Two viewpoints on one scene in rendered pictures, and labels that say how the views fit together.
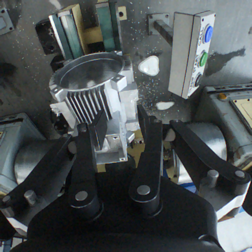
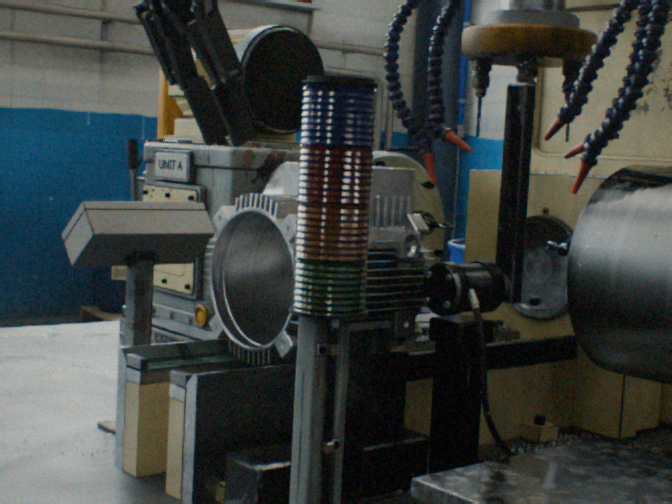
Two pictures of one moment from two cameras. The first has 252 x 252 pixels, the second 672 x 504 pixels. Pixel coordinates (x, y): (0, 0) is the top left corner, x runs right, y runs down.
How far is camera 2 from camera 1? 1.17 m
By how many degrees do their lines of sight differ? 58
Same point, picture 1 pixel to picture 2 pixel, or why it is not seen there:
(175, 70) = (172, 224)
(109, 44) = (215, 359)
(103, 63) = (255, 335)
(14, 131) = not seen: outside the picture
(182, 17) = (95, 223)
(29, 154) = (655, 286)
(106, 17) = (160, 363)
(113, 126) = (290, 180)
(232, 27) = (42, 382)
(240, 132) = (220, 202)
